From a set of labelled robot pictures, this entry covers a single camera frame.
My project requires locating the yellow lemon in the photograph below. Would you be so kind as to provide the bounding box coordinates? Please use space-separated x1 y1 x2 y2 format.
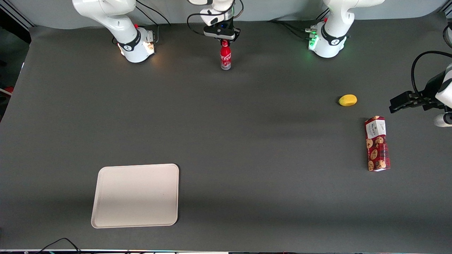
338 94 358 107

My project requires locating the red tartan cookie box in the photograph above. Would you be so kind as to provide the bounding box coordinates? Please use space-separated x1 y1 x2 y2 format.
364 116 391 172

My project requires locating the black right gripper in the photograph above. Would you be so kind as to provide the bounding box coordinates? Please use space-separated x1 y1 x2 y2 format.
211 18 242 43

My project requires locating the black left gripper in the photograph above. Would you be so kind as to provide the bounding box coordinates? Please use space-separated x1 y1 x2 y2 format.
389 71 447 114

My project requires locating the black cable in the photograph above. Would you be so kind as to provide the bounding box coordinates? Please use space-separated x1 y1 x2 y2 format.
35 237 82 254
442 23 452 49
135 1 172 26
267 20 317 40
186 13 209 36
411 51 452 103

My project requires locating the beige rectangular tray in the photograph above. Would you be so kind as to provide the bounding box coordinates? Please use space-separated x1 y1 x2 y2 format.
91 163 179 229

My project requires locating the dark metal frame bar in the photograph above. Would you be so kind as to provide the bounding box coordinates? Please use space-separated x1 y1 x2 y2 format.
0 0 36 29

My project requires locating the red coke bottle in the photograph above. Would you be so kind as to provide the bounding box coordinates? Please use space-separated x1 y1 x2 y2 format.
220 40 232 71

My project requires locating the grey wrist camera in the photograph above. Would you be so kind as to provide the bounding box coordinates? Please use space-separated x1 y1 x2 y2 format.
203 28 236 40

